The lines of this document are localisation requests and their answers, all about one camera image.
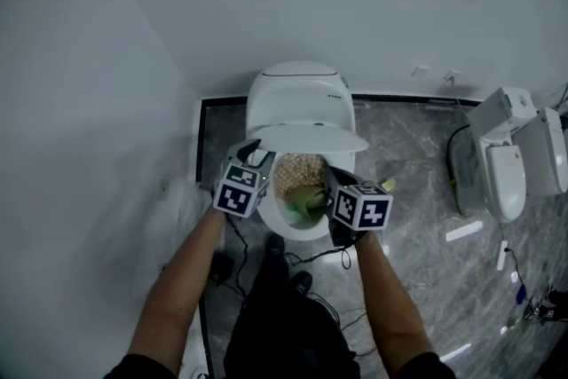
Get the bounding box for white toilet with square tank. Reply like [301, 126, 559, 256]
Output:
[467, 85, 540, 225]

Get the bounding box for person's right forearm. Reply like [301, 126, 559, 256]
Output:
[354, 230, 438, 366]

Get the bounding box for person's right black shoe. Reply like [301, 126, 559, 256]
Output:
[288, 270, 314, 296]

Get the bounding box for person's left forearm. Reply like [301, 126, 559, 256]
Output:
[128, 208, 233, 366]

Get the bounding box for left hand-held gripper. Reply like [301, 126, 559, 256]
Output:
[212, 138, 278, 219]

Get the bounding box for white slim toilet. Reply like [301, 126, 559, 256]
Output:
[514, 106, 568, 197]

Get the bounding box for black power adapter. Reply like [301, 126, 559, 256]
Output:
[211, 252, 237, 287]

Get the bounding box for beige patterned paper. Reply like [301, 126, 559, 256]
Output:
[272, 152, 331, 203]

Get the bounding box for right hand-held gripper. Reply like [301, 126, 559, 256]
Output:
[325, 167, 395, 248]

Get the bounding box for person's black trousers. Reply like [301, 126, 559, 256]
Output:
[223, 252, 362, 379]

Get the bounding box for black looped cable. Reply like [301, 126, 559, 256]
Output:
[446, 123, 472, 188]

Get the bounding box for white rounded toilet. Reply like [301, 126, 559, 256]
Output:
[245, 60, 357, 242]

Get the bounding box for black equipment pile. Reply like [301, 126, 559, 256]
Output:
[525, 285, 568, 326]

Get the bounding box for person's black shirt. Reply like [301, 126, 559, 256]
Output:
[103, 350, 459, 379]

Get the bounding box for white power strip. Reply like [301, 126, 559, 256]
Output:
[495, 240, 509, 272]

